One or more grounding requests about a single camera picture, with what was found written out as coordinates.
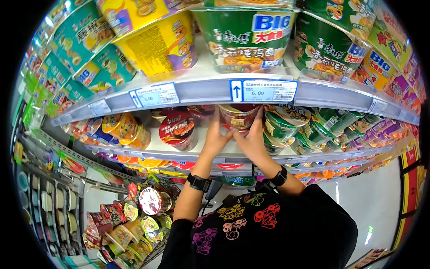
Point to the person's left hand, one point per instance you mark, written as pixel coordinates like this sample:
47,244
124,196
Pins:
215,143

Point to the person's right hand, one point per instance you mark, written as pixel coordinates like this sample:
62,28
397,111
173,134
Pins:
253,144

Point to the person's right fingers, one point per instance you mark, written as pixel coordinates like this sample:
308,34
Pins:
259,119

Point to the person's left fingers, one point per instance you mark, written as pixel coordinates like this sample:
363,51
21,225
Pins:
215,119

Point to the person's left thumb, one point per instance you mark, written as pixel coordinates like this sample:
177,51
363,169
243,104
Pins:
228,135

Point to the person's right thumb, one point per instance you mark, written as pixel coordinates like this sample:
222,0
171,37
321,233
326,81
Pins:
237,135

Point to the red instant noodle cup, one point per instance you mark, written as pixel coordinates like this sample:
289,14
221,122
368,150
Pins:
239,117

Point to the full shop shelf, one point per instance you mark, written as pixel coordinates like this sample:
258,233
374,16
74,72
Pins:
215,67

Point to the black wrist band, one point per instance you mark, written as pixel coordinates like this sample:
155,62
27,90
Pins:
278,176
199,183

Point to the person's body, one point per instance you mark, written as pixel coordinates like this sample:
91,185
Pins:
268,235

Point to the pile of instant noodle cups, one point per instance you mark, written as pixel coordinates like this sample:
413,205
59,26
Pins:
131,225

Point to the red and yellow display stand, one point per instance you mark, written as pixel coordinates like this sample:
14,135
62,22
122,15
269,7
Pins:
410,195

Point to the shelf of bowls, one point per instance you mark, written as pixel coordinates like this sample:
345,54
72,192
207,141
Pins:
50,208

